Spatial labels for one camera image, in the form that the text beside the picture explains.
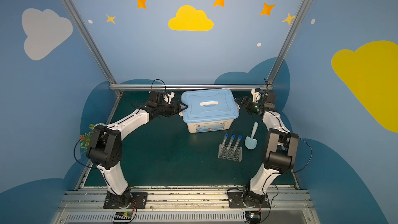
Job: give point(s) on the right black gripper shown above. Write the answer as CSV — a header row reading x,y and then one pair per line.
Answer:
x,y
247,103

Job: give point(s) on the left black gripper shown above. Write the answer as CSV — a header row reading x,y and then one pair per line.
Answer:
x,y
169,109

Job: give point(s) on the light blue bin lid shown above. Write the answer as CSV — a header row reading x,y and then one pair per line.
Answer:
x,y
209,106

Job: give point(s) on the clear test tube rack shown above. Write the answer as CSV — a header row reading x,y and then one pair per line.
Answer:
x,y
230,154

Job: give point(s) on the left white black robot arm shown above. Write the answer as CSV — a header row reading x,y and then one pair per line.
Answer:
x,y
105,147

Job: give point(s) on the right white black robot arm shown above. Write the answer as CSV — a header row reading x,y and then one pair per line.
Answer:
x,y
279,151

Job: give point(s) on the white plastic storage bin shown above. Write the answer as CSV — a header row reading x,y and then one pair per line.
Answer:
x,y
209,126

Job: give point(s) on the light blue plastic scoop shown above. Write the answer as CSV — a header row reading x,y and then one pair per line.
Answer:
x,y
250,141

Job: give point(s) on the potted flower plant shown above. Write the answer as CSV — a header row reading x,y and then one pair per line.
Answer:
x,y
85,139

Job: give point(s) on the left controller circuit board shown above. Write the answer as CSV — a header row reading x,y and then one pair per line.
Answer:
x,y
123,218

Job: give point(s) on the controller circuit board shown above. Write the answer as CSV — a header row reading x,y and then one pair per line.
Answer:
x,y
123,218
253,217

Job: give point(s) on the right controller circuit board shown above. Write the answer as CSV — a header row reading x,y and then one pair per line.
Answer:
x,y
253,217

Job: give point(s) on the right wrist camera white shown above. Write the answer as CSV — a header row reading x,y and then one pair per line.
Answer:
x,y
256,94

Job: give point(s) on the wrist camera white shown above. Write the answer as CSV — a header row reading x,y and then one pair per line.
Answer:
x,y
168,96
256,94

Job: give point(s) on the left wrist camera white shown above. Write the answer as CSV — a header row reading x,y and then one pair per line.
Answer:
x,y
168,96

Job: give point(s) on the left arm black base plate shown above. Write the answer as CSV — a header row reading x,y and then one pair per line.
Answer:
x,y
136,199

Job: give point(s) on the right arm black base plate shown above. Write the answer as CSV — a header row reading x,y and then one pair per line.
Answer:
x,y
238,199

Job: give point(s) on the aluminium rail base frame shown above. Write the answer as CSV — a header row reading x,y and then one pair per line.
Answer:
x,y
187,205

